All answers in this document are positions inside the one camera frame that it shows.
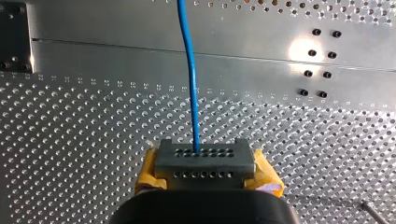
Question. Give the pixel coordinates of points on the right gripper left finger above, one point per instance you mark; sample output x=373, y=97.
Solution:
x=148, y=179

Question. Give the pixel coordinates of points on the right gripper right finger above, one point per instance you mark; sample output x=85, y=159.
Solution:
x=264, y=175

